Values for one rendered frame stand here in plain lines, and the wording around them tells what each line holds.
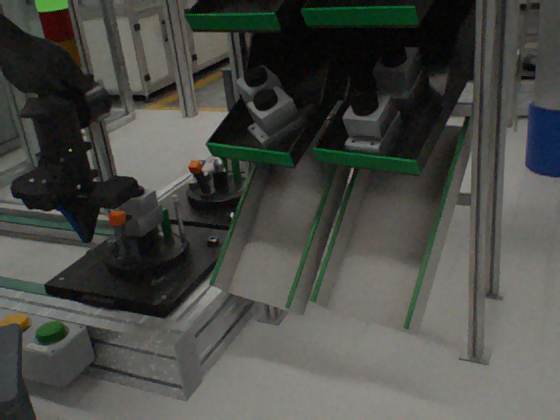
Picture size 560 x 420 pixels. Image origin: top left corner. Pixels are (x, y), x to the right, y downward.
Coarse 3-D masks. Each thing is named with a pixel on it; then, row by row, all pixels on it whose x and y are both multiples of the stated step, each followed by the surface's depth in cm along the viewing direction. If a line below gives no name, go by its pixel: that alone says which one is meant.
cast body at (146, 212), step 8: (144, 192) 100; (152, 192) 101; (128, 200) 99; (136, 200) 98; (144, 200) 99; (152, 200) 101; (120, 208) 100; (128, 208) 100; (136, 208) 99; (144, 208) 99; (152, 208) 101; (160, 208) 103; (136, 216) 100; (144, 216) 100; (152, 216) 101; (160, 216) 103; (128, 224) 99; (136, 224) 99; (144, 224) 100; (152, 224) 102; (128, 232) 100; (136, 232) 99; (144, 232) 100
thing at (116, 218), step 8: (112, 216) 96; (120, 216) 96; (128, 216) 98; (112, 224) 97; (120, 224) 96; (120, 232) 97; (120, 240) 98; (128, 240) 99; (120, 248) 99; (128, 248) 99; (120, 256) 99; (128, 256) 99
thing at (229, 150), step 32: (256, 32) 85; (288, 32) 91; (320, 32) 93; (352, 32) 81; (256, 64) 86; (288, 64) 90; (320, 64) 87; (320, 96) 78; (224, 128) 83; (256, 160) 78; (288, 160) 74
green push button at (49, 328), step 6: (42, 324) 89; (48, 324) 89; (54, 324) 89; (60, 324) 89; (36, 330) 88; (42, 330) 88; (48, 330) 88; (54, 330) 88; (60, 330) 88; (66, 330) 89; (36, 336) 87; (42, 336) 87; (48, 336) 87; (54, 336) 87; (60, 336) 88; (42, 342) 87; (48, 342) 87
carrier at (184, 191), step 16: (224, 160) 127; (192, 176) 137; (208, 176) 128; (224, 176) 123; (240, 176) 128; (176, 192) 130; (192, 192) 124; (224, 192) 122; (240, 192) 121; (192, 208) 121; (208, 208) 120; (224, 208) 119; (192, 224) 116; (208, 224) 114; (224, 224) 113
